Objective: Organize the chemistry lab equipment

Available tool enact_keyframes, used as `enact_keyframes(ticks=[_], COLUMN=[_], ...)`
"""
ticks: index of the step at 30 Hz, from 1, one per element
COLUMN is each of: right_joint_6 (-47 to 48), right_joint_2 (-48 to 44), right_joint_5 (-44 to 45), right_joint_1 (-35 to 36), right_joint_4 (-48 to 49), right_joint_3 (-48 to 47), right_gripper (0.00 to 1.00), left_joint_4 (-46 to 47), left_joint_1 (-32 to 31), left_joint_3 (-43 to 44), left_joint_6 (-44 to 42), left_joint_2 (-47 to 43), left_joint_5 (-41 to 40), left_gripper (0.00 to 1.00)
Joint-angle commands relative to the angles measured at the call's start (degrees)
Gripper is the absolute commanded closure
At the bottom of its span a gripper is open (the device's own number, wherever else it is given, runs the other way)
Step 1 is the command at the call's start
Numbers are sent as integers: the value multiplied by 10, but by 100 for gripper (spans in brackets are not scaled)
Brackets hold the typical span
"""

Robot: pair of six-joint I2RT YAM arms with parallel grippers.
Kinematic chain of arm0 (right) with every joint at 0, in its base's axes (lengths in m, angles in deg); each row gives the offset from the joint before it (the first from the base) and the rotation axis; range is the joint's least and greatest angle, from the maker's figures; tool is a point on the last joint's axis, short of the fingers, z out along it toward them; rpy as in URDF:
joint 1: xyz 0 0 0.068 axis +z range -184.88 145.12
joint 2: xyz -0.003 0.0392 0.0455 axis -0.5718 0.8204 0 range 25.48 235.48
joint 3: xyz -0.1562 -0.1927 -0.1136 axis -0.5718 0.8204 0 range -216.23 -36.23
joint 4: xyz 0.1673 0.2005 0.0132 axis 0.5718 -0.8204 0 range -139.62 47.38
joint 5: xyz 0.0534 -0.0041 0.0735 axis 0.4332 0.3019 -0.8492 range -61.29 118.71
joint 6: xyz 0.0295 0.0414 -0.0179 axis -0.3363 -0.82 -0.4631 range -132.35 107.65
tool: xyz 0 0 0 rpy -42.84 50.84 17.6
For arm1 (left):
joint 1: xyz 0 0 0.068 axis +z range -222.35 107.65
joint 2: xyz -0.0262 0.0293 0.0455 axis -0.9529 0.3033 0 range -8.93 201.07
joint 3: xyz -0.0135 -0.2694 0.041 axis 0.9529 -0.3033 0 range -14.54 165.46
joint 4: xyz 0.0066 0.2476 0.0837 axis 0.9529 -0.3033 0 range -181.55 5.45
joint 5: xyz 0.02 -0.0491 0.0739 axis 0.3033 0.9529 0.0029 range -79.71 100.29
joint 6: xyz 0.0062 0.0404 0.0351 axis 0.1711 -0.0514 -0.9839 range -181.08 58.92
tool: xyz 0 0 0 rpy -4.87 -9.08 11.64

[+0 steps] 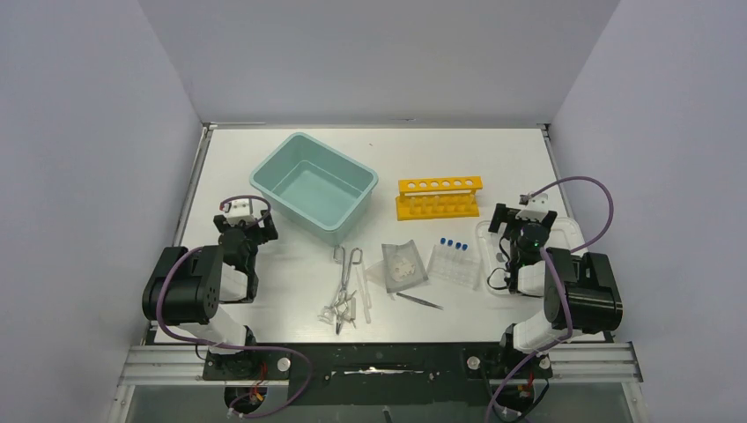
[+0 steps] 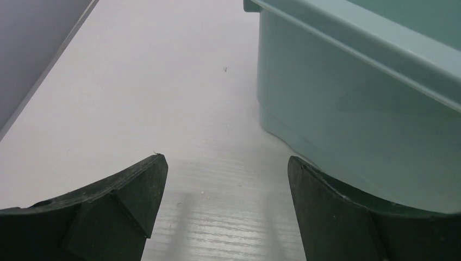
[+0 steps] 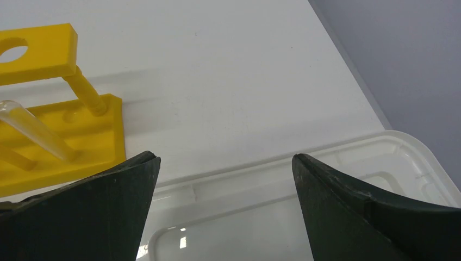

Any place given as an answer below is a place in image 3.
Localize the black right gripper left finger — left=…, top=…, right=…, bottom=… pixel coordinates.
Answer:
left=1, top=151, right=161, bottom=260

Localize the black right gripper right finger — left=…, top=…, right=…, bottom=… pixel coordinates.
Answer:
left=292, top=154, right=460, bottom=260

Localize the clear glass test tube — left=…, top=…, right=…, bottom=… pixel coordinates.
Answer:
left=1, top=100, right=77, bottom=161

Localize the yellow test tube rack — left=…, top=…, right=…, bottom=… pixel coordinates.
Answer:
left=1, top=23, right=126, bottom=197

